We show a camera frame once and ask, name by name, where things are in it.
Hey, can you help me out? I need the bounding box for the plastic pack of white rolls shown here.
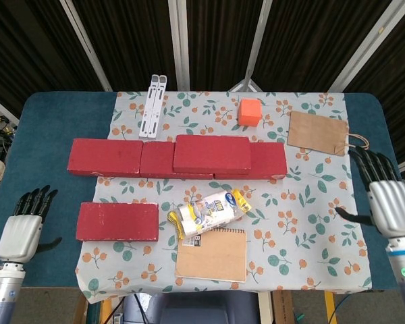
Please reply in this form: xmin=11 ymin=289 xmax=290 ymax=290
xmin=167 ymin=188 xmax=251 ymax=241

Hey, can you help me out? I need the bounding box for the floral tablecloth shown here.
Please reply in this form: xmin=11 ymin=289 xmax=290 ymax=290
xmin=74 ymin=90 xmax=373 ymax=304

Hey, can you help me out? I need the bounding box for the dark pleated curtain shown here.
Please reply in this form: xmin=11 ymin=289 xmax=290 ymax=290
xmin=0 ymin=0 xmax=405 ymax=163

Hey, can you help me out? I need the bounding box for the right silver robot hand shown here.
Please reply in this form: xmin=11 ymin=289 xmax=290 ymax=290
xmin=335 ymin=146 xmax=405 ymax=241

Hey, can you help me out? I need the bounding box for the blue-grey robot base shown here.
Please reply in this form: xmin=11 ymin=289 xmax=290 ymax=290
xmin=123 ymin=292 xmax=261 ymax=324

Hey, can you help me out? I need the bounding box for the red foam brick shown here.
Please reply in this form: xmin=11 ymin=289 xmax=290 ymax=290
xmin=76 ymin=201 xmax=160 ymax=242
xmin=139 ymin=141 xmax=215 ymax=180
xmin=66 ymin=138 xmax=144 ymax=179
xmin=172 ymin=134 xmax=252 ymax=176

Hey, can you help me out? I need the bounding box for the brown paper bag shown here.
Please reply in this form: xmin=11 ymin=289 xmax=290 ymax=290
xmin=286 ymin=110 xmax=371 ymax=157

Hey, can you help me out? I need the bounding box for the grey tripod stand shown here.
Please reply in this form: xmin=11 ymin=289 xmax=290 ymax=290
xmin=229 ymin=69 xmax=267 ymax=94

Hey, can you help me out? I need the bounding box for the white double frame post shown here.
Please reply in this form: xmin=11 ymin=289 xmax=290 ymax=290
xmin=167 ymin=0 xmax=192 ymax=91

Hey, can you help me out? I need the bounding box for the teal table cover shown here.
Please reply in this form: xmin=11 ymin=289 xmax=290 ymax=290
xmin=0 ymin=91 xmax=405 ymax=291

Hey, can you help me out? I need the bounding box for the kraft spiral notebook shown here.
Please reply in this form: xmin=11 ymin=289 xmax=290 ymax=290
xmin=174 ymin=226 xmax=248 ymax=283

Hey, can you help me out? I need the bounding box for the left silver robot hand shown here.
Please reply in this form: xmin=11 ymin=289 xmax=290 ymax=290
xmin=0 ymin=184 xmax=63 ymax=265

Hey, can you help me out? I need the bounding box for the white folding stand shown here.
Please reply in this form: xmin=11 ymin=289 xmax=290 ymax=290
xmin=138 ymin=74 xmax=168 ymax=140

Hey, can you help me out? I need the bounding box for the orange foam cube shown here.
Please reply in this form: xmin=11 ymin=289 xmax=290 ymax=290
xmin=238 ymin=98 xmax=261 ymax=127

